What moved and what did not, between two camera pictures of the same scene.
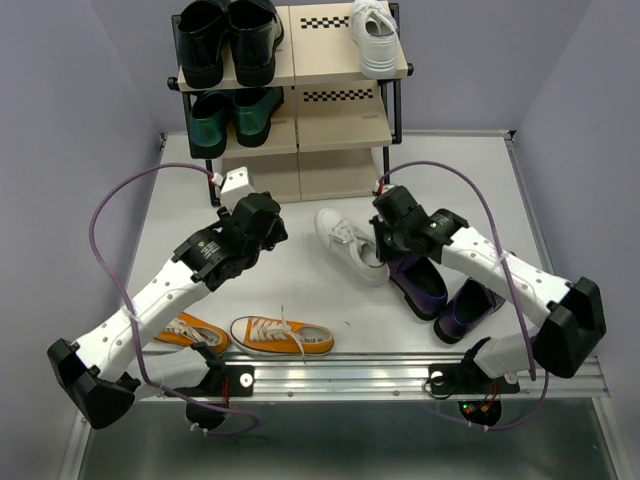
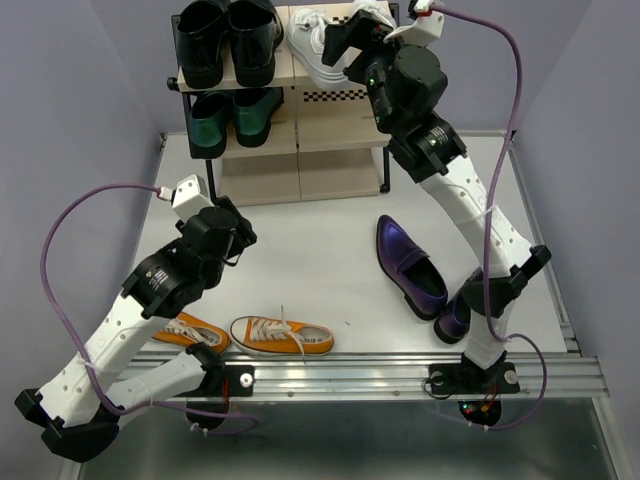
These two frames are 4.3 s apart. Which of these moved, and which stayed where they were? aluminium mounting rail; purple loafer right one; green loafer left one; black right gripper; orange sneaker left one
Moved: black right gripper
Stayed: orange sneaker left one; green loafer left one; aluminium mounting rail; purple loafer right one
